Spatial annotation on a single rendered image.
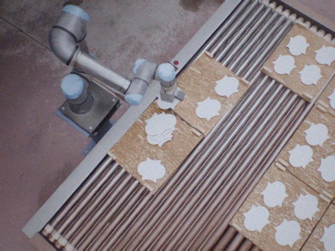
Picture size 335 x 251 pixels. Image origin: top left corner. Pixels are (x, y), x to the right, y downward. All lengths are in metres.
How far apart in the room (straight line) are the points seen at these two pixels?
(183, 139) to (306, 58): 0.88
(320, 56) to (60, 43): 1.48
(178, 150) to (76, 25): 0.84
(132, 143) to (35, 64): 1.78
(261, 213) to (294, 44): 1.02
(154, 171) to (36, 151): 1.48
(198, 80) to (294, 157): 0.69
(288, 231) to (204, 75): 0.97
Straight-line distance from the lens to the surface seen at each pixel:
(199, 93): 2.04
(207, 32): 2.27
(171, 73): 1.59
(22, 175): 3.14
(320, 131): 2.08
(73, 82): 1.89
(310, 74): 2.20
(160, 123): 1.92
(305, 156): 2.01
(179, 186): 1.89
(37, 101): 3.31
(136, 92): 1.58
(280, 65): 2.18
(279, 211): 1.92
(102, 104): 2.06
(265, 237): 1.89
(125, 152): 1.94
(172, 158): 1.91
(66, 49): 1.53
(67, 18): 1.58
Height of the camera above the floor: 2.78
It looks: 70 degrees down
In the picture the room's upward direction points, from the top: 8 degrees counter-clockwise
